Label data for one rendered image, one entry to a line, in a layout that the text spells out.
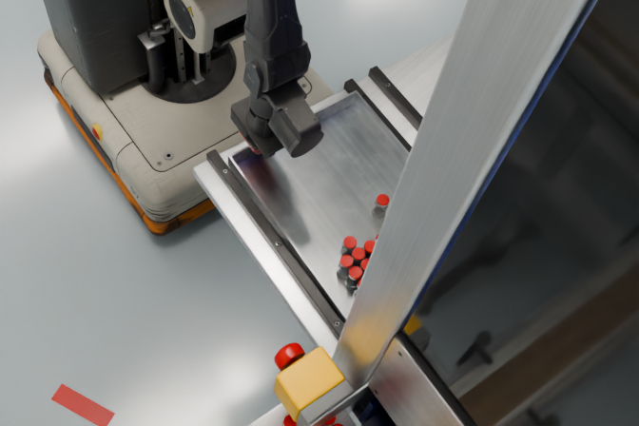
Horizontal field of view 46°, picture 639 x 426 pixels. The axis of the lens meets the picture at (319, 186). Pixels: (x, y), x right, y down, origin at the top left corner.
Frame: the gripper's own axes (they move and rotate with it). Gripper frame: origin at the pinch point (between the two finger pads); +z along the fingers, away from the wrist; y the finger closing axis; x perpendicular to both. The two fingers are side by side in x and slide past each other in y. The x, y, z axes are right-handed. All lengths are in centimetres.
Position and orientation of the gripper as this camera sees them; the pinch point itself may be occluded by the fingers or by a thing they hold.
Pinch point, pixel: (260, 148)
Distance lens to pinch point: 123.6
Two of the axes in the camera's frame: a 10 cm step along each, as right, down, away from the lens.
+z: -1.5, 4.3, 8.9
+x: 8.1, -4.6, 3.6
